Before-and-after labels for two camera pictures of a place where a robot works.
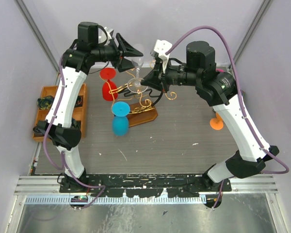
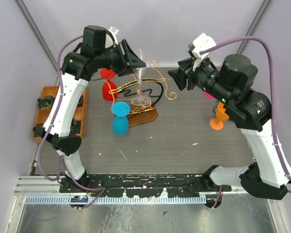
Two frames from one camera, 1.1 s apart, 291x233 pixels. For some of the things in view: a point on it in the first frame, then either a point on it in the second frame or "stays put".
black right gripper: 157,78 -> 179,76
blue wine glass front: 120,122 stays put
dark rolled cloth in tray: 79,101 stays put
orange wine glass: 217,123 stays put
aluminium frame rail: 33,190 stays put
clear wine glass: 135,85 -> 141,101
